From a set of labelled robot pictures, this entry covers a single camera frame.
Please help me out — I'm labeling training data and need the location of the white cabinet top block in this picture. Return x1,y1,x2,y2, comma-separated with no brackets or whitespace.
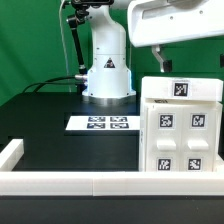
141,76,223,102

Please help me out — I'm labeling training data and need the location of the black cable bundle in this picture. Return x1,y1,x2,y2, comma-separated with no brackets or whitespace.
22,76,84,94

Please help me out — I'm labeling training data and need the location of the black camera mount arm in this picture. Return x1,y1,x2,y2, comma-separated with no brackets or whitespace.
65,0,114,94

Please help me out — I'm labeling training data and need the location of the white hanging cable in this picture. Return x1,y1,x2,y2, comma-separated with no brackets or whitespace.
58,0,73,93

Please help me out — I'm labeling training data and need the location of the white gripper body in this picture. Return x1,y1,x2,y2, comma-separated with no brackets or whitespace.
128,0,224,47

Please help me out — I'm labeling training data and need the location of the white U-shaped fence frame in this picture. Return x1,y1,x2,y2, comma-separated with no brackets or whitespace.
0,139,224,196

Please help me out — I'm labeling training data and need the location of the white base tag plate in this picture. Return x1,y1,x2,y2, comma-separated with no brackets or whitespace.
66,116,140,131

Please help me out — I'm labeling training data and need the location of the white cabinet body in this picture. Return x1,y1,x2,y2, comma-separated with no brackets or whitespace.
139,99,222,172

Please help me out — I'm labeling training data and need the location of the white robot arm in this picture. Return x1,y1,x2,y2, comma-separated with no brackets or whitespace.
83,0,224,103

